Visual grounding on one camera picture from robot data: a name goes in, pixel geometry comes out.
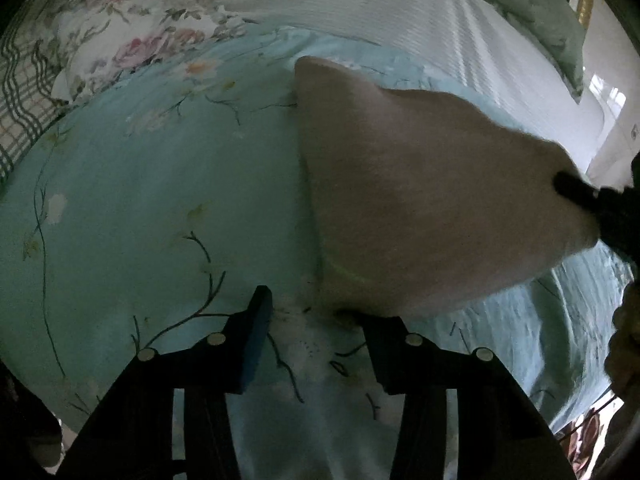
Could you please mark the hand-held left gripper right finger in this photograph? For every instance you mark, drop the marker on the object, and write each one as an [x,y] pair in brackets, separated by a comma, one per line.
[380,365]

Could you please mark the gold picture frame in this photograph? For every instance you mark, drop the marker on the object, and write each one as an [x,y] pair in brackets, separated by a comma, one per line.
[585,0]

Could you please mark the plaid cloth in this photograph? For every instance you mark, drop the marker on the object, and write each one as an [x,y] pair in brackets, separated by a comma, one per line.
[20,110]

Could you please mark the white striped bed sheet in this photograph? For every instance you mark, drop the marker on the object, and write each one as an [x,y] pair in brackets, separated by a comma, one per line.
[375,5]

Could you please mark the white floral pillow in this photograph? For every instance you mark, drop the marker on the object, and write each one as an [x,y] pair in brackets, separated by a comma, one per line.
[130,50]

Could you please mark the beige pillow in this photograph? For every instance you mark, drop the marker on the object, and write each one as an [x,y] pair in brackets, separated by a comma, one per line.
[425,185]

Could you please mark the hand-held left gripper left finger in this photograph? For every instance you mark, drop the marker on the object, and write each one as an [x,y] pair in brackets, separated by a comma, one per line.
[255,355]

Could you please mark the teal floral quilt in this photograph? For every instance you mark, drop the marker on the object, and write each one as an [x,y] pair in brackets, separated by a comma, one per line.
[125,235]

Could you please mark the green pillow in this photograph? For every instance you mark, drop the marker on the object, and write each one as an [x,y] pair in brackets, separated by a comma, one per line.
[540,20]

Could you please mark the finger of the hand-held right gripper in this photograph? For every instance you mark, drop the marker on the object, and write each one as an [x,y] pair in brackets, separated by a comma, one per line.
[575,187]

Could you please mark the person's right hand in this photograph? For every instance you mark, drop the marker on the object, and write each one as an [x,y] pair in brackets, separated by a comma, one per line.
[627,345]

